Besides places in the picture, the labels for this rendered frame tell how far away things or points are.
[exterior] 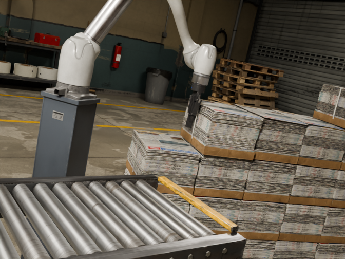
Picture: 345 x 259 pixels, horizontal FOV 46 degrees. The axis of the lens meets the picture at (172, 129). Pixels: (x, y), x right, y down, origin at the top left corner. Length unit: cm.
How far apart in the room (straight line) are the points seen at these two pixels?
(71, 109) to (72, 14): 682
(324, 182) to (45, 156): 154
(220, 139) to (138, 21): 745
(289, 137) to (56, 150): 121
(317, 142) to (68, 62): 138
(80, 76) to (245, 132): 86
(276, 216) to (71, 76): 134
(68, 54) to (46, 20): 659
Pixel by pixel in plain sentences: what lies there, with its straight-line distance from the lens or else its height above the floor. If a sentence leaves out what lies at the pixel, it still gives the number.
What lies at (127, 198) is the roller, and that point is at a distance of 140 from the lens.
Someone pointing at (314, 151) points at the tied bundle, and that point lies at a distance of 237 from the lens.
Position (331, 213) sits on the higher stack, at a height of 56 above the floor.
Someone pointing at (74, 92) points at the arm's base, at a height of 103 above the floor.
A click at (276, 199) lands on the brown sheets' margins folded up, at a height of 63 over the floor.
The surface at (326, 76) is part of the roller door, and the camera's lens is 970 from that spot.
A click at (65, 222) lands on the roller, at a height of 79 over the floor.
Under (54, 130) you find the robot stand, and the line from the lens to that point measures 198.
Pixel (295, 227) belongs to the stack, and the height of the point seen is 46.
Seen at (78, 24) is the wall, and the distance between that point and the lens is 873.
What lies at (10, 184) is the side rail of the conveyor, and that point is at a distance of 139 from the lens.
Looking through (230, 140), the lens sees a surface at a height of 93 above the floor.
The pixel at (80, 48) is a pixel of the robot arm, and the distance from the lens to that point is 193.
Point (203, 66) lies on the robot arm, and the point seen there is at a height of 126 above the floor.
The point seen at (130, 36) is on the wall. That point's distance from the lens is 926.
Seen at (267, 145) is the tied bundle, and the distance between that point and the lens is 220.
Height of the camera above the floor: 132
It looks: 11 degrees down
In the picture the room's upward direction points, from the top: 12 degrees clockwise
